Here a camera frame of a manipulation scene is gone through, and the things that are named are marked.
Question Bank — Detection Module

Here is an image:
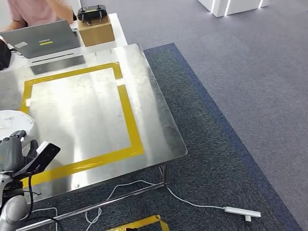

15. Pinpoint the person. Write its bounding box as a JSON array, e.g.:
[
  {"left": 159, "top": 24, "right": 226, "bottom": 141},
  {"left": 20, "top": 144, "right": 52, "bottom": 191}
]
[{"left": 0, "top": 0, "right": 75, "bottom": 33}]

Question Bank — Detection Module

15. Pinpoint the wide yellow tape outline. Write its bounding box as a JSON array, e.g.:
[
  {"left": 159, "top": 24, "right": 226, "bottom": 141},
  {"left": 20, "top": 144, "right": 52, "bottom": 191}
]
[{"left": 20, "top": 61, "right": 145, "bottom": 189}]

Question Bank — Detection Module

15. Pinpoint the cardboard box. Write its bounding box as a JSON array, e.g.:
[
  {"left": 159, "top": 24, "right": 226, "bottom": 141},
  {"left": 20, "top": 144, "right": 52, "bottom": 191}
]
[{"left": 77, "top": 15, "right": 116, "bottom": 48}]

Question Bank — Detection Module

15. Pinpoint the black handheld controller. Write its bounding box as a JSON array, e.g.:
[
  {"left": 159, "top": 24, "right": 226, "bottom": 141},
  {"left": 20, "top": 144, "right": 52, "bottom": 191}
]
[{"left": 77, "top": 4, "right": 107, "bottom": 25}]

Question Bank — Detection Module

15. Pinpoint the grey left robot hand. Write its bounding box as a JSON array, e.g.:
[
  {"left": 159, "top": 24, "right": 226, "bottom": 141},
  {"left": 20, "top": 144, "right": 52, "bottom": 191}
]
[{"left": 0, "top": 130, "right": 39, "bottom": 174}]

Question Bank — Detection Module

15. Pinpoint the white power strip cable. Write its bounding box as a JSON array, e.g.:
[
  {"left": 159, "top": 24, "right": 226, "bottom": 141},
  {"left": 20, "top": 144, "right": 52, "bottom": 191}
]
[{"left": 85, "top": 180, "right": 226, "bottom": 231}]

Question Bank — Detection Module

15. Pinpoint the white power strip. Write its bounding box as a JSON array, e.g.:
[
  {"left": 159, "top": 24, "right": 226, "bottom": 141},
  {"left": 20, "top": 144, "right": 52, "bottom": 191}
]
[{"left": 223, "top": 206, "right": 261, "bottom": 222}]

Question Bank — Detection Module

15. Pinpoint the steel workbench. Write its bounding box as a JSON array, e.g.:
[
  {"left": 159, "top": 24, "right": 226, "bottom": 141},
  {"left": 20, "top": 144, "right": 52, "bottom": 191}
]
[{"left": 0, "top": 43, "right": 188, "bottom": 231}]

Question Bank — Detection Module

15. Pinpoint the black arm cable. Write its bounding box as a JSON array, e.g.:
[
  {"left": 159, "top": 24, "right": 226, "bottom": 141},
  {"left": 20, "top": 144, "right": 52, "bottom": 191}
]
[{"left": 23, "top": 173, "right": 64, "bottom": 231}]

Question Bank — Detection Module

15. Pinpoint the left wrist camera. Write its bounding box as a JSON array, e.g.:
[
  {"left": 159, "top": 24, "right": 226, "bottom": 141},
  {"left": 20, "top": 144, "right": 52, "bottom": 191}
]
[{"left": 12, "top": 140, "right": 61, "bottom": 179}]

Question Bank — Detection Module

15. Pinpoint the white lit platform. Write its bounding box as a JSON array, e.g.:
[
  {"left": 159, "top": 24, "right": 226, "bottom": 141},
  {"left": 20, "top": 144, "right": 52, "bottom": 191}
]
[{"left": 197, "top": 0, "right": 269, "bottom": 17}]

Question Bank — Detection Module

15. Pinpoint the yellow tape strip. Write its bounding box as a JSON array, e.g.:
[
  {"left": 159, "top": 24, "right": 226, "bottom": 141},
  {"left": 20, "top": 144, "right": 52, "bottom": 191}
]
[{"left": 106, "top": 215, "right": 170, "bottom": 231}]

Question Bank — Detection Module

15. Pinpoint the grey laptop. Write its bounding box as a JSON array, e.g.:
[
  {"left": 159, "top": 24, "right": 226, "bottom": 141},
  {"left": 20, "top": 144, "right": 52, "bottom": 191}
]
[{"left": 0, "top": 19, "right": 81, "bottom": 60}]

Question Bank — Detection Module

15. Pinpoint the black hard carry case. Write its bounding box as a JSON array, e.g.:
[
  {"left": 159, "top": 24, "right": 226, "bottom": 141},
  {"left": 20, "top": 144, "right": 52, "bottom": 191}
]
[{"left": 0, "top": 39, "right": 12, "bottom": 71}]

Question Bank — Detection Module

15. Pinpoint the white plastic part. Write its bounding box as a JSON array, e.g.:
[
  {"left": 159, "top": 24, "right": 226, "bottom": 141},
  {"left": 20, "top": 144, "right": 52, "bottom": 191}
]
[{"left": 0, "top": 110, "right": 39, "bottom": 151}]

